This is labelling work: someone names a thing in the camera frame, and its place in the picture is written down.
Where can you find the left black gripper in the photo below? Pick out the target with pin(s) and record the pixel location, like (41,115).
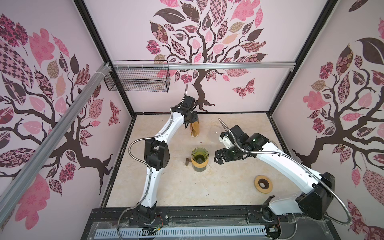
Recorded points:
(193,117)

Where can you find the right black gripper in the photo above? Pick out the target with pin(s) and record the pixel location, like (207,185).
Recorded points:
(218,157)

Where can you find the green glass dripper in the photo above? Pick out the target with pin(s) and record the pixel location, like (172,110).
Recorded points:
(200,155)

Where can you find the grey glass carafe mug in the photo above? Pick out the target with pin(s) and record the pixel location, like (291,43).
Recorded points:
(189,161)

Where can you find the wooden ring holder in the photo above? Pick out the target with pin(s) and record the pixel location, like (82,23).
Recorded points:
(200,165)
(263,184)

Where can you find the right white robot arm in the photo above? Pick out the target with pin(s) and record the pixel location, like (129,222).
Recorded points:
(313,199)

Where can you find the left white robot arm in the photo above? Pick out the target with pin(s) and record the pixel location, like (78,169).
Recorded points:
(157,154)

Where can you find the coffee filter pack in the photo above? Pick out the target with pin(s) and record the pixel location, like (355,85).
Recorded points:
(195,129)

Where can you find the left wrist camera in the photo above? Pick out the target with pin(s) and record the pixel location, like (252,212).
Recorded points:
(189,102)

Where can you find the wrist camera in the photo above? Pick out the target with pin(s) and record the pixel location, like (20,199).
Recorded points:
(237,135)
(189,102)

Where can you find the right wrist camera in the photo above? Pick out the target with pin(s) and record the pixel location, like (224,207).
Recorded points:
(237,135)

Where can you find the black wire basket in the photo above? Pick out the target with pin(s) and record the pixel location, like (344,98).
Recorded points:
(139,76)

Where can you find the white cable duct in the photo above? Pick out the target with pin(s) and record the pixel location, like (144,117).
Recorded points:
(179,232)

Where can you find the aluminium rail back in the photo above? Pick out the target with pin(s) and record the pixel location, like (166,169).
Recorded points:
(258,65)

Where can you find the aluminium rail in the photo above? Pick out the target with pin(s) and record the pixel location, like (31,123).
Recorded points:
(23,180)
(258,65)

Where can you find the black base frame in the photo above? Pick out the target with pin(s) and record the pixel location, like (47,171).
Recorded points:
(285,227)

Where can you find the aluminium rail left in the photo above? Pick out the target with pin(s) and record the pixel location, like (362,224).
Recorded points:
(23,180)

